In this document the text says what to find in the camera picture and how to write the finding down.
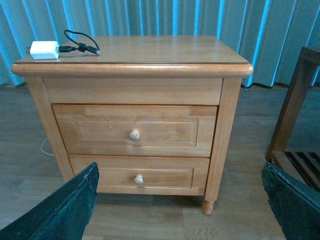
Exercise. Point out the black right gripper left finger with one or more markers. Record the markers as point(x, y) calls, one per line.
point(63, 215)

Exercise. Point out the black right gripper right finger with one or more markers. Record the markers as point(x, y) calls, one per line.
point(295, 205)

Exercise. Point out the wooden drawer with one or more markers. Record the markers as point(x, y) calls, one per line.
point(137, 130)
point(146, 175)

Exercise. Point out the white charger adapter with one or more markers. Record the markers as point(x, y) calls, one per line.
point(44, 50)

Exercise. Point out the dark wooden rack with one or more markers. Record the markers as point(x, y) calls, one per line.
point(302, 165)

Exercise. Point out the wooden nightstand cabinet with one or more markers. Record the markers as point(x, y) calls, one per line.
point(143, 71)

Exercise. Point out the pale green curtain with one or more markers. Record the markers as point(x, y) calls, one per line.
point(268, 33)

